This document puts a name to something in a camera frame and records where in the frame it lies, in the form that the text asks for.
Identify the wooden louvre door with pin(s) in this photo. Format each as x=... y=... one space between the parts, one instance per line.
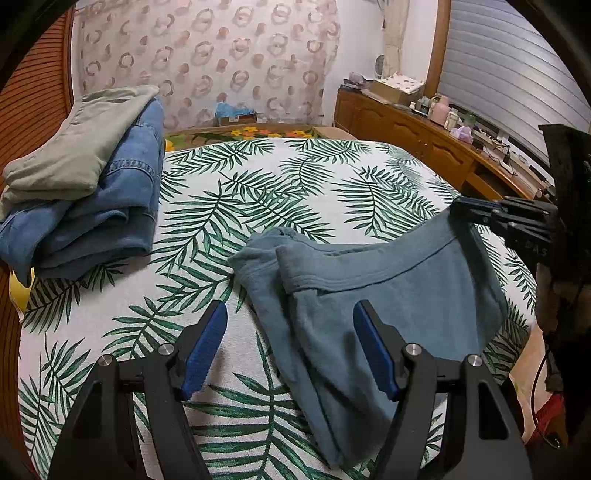
x=37 y=92

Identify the sheer circle-pattern curtain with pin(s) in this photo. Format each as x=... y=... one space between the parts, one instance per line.
x=207 y=55

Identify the yellow plastic item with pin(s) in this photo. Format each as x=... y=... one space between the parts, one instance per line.
x=21 y=288

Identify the folded blue denim jeans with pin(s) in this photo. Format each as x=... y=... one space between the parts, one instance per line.
x=101 y=226

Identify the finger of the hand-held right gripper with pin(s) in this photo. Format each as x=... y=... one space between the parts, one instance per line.
x=480 y=218
x=475 y=204

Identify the beige tied curtain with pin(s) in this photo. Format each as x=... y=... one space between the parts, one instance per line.
x=395 y=37

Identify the cardboard box with dotted cloth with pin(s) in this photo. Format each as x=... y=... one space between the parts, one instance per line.
x=397 y=87

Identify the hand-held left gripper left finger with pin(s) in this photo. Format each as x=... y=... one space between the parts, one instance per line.
x=205 y=350

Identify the wooden cabinet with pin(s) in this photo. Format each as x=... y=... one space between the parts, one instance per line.
x=397 y=124

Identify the grey window blinds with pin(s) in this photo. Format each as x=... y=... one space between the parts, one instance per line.
x=512 y=60

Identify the folded sage green pants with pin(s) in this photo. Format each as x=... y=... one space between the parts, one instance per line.
x=69 y=147

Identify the beige floor mat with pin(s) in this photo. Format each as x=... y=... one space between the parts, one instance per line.
x=524 y=387

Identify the pink thermos bottle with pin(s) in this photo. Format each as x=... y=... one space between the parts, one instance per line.
x=438 y=110

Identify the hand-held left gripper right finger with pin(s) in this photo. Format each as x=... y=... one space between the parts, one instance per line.
x=376 y=350

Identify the blue-grey pants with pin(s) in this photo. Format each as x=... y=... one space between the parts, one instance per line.
x=346 y=300

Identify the purple tissue pack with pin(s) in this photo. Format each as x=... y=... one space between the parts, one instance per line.
x=461 y=134

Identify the leaf-print bed sheet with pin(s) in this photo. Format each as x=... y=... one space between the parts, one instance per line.
x=300 y=184

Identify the small white fan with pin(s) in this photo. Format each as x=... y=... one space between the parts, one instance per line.
x=380 y=67

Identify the blue crumpled bag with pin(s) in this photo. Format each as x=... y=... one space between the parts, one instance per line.
x=233 y=110

